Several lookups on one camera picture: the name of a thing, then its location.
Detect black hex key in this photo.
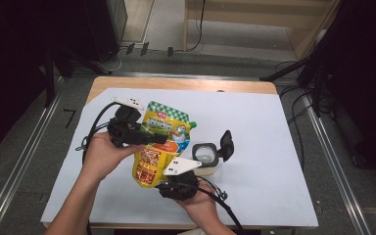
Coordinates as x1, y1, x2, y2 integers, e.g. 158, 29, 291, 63
63, 108, 77, 129

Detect black metal stand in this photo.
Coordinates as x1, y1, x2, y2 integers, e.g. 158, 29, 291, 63
43, 44, 114, 109
258, 48, 329, 118

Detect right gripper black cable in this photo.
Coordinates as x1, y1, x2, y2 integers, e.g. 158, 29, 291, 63
195, 175, 246, 235

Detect clear jar with black lid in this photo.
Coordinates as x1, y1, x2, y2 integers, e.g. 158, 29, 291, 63
191, 129, 235, 177

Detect long metal floor rail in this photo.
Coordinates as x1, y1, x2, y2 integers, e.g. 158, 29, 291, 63
0, 77, 65, 235
302, 94, 371, 235

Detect person's left hand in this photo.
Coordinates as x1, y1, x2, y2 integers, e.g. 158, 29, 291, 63
81, 131, 145, 182

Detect white floor cable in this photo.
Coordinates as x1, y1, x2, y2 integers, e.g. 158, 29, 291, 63
97, 48, 125, 74

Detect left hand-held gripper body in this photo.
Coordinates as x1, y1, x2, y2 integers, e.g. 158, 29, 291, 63
107, 96, 145, 149

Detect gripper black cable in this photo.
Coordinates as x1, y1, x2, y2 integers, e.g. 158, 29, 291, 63
75, 101, 118, 235
195, 175, 246, 235

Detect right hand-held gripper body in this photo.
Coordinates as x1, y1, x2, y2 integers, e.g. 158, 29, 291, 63
156, 157, 204, 202

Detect thin black hanging cable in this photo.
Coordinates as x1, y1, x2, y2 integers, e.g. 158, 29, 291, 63
188, 0, 208, 53

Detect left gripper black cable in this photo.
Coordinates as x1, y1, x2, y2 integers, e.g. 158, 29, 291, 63
75, 101, 118, 235

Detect black cabinet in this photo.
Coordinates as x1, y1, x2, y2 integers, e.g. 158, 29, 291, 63
84, 0, 128, 64

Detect yellow green spout pouch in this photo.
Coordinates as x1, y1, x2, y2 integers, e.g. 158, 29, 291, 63
131, 100, 198, 189

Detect black floor cables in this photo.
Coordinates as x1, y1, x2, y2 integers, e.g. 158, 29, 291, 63
274, 59, 312, 170

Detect light wooden frame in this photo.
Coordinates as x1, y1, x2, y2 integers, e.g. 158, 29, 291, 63
182, 0, 341, 62

